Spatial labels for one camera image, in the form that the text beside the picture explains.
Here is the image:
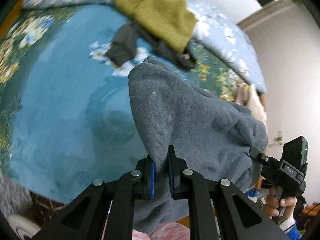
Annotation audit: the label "grey sweatpants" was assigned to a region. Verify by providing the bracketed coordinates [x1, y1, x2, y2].
[129, 56, 268, 233]

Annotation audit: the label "person's right hand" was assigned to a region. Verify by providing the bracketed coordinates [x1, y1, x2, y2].
[263, 190, 297, 223]

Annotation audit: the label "pink cloth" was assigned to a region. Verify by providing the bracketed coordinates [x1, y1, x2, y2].
[132, 222, 190, 240]

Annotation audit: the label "beige fluffy folded garment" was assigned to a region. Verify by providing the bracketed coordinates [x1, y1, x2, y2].
[234, 83, 267, 130]

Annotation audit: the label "teal floral bed blanket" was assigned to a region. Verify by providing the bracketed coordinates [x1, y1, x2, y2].
[1, 5, 242, 203]

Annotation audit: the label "light blue floral quilt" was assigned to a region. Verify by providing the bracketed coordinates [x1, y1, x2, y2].
[23, 0, 266, 93]

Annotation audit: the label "dark grey garment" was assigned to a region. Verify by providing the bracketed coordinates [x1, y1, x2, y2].
[104, 21, 196, 70]

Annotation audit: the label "olive yellow knit garment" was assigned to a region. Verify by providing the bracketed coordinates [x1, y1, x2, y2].
[113, 0, 197, 52]

